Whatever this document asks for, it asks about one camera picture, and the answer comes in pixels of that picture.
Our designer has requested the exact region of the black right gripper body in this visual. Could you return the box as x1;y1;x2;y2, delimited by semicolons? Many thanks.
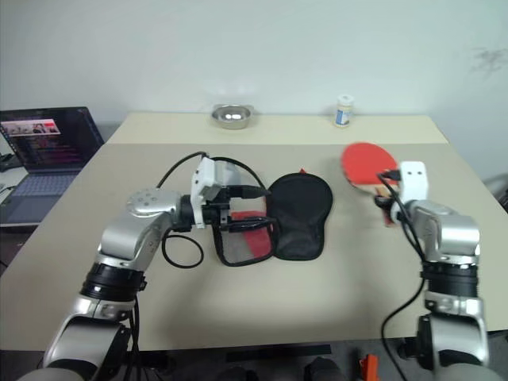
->
379;194;400;219

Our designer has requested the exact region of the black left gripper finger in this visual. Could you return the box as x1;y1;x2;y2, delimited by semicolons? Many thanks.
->
237;185;273;198
225;217;276;233

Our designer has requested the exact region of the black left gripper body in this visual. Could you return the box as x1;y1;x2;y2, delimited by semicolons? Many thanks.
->
202;184;244;231

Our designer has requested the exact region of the red table tennis paddle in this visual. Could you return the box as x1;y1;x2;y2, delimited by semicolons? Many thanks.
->
341;141;401;228

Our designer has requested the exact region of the black paddle case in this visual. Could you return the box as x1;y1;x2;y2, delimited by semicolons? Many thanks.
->
212;157;335;267

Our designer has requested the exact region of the steel bowl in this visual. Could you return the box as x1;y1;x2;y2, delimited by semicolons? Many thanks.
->
210;103;255;130

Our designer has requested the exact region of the white capped small bottle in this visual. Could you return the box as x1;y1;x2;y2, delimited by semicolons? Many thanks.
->
332;94;355;129

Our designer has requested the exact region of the orange object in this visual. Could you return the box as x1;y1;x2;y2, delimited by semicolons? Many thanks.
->
358;352;379;373

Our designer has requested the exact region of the dark rounded shape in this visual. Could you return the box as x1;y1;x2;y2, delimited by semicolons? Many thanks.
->
303;356;349;381

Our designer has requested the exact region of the open laptop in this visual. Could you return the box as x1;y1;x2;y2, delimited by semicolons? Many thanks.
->
0;106;106;228

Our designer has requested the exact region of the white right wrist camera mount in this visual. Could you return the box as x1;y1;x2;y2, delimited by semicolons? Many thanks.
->
398;160;432;204

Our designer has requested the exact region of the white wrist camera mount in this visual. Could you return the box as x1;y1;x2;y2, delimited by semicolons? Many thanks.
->
398;160;432;204
189;156;230;230

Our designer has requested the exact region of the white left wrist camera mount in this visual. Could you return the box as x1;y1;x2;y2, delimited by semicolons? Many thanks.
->
189;156;230;230

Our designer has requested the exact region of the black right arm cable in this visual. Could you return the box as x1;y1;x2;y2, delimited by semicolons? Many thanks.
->
376;168;429;360

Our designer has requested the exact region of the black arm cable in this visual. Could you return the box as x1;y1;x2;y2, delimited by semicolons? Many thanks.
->
125;150;267;381
376;168;429;360

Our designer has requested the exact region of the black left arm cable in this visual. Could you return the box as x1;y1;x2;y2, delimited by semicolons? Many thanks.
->
125;150;267;381

